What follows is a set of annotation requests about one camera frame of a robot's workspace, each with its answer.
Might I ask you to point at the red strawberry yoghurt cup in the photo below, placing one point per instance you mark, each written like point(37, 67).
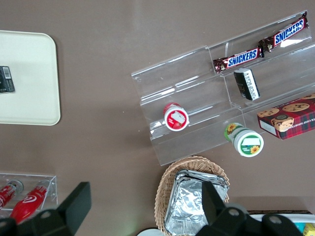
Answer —
point(176, 119)

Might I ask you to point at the clear acrylic stepped shelf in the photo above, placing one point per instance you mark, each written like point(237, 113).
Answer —
point(197, 81)

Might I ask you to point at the brown Snickers bar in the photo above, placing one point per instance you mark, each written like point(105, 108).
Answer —
point(286, 33)
point(241, 59)

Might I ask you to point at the green sunflower yoghurt cup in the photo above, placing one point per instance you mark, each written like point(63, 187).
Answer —
point(248, 143)

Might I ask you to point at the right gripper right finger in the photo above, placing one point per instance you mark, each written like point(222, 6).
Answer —
point(214, 209)

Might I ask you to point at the red cola bottle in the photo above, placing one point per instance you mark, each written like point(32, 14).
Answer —
point(29, 201)
point(8, 193)

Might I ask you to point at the red tartan cookie box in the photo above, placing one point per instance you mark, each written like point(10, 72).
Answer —
point(292, 118)

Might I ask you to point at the teal snack packet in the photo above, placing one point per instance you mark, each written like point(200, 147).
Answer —
point(299, 226)

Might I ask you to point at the small black snack packet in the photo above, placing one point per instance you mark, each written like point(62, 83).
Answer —
point(6, 79)

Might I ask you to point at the yellow snack packet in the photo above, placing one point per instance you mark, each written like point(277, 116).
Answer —
point(310, 229)

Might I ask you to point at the small black white box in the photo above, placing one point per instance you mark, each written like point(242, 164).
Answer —
point(247, 84)

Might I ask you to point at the cream plastic serving tray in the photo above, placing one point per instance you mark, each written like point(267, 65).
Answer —
point(32, 78)

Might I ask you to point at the oval tan wicker basket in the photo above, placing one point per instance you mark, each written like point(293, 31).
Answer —
point(165, 186)

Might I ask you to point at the white rectangular snack tray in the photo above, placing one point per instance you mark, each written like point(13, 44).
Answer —
point(308, 217)

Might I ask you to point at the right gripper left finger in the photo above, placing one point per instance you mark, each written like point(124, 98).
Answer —
point(73, 204)

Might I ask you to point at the aluminium foil container stack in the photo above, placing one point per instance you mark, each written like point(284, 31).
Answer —
point(184, 201)

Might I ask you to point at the clear acrylic bottle rack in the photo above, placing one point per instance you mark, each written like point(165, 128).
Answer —
point(53, 186)

